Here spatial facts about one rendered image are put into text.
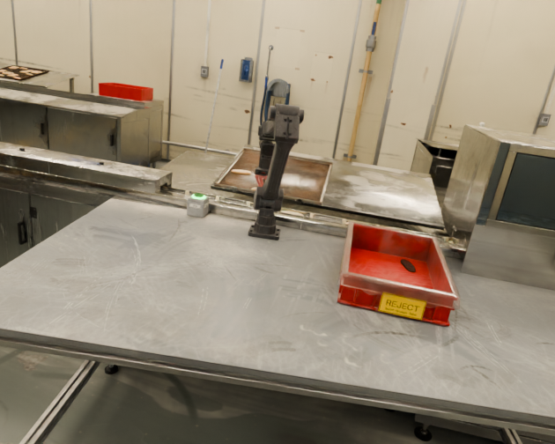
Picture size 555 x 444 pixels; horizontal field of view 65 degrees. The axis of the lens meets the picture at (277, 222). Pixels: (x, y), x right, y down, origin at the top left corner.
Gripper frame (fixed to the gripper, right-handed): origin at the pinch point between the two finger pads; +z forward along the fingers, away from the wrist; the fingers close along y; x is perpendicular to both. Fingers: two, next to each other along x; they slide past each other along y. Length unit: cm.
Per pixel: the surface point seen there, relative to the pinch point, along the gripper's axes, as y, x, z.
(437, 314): 64, 66, 7
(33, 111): -201, -271, 30
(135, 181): 10, -54, 4
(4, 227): 11, -119, 39
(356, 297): 64, 43, 7
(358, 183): -39, 40, 1
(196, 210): 17.7, -22.9, 9.0
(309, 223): 9.9, 22.9, 8.0
